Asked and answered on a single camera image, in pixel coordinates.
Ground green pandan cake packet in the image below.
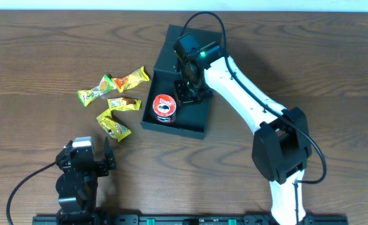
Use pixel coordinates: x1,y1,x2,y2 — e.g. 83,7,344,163
77,74,117,107

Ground red Pringles can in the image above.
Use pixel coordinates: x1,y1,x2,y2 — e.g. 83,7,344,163
152,94,177,124

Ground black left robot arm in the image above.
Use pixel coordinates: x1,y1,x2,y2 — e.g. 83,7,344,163
56,136,116,225

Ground yellow Apollo chocolate cake packet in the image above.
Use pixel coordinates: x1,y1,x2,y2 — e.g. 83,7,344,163
107,97,141,111

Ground yellow Apollo wafer packet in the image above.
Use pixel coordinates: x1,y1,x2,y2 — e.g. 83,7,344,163
96,109,131,142

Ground orange yellow peanut snack packet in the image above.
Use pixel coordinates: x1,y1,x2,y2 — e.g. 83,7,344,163
112,66,150,93

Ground black gift box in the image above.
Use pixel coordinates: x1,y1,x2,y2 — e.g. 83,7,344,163
141,25,224,139

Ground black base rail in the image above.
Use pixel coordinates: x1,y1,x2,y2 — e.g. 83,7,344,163
32,213,349,225

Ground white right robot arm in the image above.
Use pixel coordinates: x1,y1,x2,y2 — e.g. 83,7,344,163
173,34,311,224

